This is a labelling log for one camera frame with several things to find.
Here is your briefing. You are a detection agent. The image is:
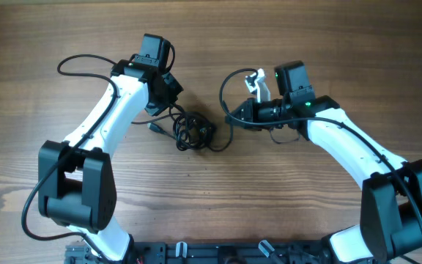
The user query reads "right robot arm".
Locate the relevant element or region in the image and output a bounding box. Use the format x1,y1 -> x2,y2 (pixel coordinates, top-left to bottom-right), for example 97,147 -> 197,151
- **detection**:
225,61 -> 422,263

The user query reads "black cable bundle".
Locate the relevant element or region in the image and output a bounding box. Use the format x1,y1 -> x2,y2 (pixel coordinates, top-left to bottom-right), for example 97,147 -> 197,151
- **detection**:
131,103 -> 234,153

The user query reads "left camera black cable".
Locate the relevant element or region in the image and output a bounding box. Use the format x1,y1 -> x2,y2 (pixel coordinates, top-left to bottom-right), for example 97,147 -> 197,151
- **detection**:
20,54 -> 120,264

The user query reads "camera black cable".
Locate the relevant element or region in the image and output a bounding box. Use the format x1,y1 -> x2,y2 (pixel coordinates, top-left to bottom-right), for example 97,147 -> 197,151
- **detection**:
218,67 -> 422,264
20,54 -> 120,264

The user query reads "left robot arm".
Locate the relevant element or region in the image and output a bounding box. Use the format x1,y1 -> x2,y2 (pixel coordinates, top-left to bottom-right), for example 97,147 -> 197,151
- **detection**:
28,34 -> 182,263

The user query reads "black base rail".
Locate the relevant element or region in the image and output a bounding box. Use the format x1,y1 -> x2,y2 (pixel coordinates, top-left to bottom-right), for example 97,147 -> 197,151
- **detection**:
64,240 -> 391,264

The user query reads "right camera black cable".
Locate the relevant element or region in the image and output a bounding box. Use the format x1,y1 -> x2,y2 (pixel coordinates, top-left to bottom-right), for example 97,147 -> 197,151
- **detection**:
218,67 -> 422,264

